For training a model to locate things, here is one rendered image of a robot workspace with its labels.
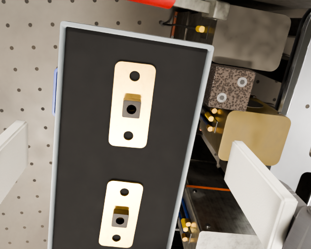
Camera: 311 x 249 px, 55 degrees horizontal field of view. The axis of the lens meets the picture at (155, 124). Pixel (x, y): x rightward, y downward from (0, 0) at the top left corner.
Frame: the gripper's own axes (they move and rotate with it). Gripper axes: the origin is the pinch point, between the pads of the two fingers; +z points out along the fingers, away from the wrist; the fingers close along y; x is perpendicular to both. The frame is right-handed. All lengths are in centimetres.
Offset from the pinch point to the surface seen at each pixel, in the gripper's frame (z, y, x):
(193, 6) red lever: 16.9, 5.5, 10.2
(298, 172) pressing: 27.7, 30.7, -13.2
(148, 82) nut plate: 11.3, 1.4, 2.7
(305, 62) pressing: 27.7, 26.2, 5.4
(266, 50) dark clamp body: 19.7, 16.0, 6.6
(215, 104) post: 17.7, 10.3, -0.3
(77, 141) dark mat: 11.7, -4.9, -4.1
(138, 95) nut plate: 11.4, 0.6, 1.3
